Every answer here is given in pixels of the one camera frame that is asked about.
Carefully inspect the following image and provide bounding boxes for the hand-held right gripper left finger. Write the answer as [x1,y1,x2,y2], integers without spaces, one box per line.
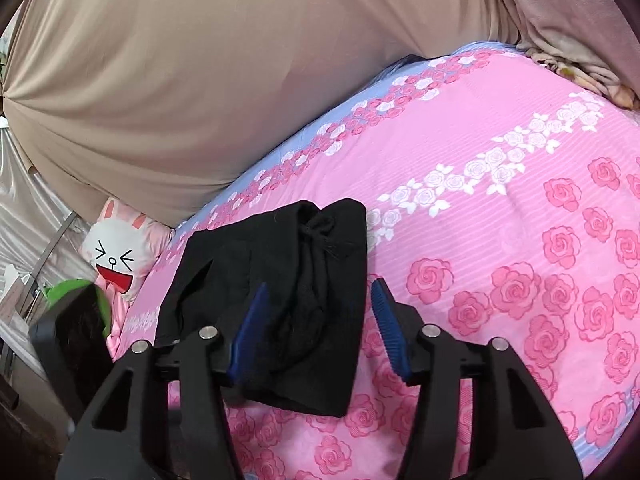
[55,282,272,480]

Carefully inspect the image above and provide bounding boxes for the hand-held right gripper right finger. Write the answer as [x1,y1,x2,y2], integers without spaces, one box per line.
[370,277,584,480]

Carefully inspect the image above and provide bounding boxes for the black pants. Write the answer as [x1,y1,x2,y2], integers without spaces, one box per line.
[154,198,369,418]

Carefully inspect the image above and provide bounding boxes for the pink striped cloth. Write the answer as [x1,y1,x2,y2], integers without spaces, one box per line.
[104,280,143,361]

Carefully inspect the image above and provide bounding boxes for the white rabbit face cushion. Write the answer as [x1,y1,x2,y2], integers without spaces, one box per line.
[81,199,174,306]

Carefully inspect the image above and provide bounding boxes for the grey metal rod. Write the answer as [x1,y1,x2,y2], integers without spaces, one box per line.
[31,211,79,293]

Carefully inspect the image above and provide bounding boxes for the pink rose-print bed sheet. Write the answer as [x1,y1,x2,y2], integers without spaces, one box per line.
[106,42,640,480]

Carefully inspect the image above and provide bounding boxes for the silver satin curtain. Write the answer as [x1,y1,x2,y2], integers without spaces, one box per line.
[0,120,96,291]

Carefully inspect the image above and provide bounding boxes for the beige draped cloth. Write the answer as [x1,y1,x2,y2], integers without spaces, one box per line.
[0,0,528,230]

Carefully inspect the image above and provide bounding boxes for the pinkish brown fleece blanket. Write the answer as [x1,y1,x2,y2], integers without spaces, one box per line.
[479,0,640,111]

